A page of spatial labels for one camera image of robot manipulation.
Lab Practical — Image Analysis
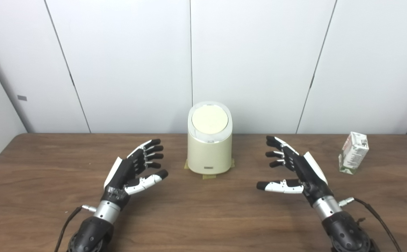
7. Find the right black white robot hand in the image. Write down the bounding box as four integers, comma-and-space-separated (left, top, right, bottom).
257, 135, 334, 207

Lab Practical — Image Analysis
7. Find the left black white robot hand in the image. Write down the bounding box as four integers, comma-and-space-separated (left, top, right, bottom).
100, 139, 169, 210

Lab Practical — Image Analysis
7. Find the white green milk carton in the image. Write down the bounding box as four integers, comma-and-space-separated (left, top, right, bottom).
338, 132, 369, 174

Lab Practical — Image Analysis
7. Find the cream-colored bin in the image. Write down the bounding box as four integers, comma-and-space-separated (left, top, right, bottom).
187, 101, 233, 174

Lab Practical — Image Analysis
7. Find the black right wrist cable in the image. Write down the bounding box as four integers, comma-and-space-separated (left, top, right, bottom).
339, 197, 402, 252

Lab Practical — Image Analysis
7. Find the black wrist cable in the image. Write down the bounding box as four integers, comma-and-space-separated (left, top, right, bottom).
339, 197, 402, 252
54, 205, 97, 252

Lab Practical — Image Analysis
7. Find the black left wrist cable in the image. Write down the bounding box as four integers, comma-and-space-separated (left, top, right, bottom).
54, 205, 97, 252

